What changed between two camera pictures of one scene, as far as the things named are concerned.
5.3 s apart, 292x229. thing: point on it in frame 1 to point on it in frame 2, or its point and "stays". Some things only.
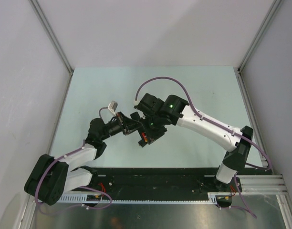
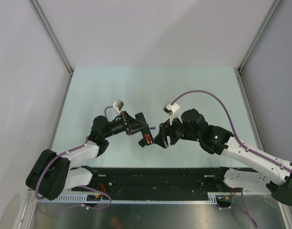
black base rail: [159, 181] stays
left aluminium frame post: [55, 41] stays
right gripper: [153, 136] to [160, 140]
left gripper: [125, 120] stays
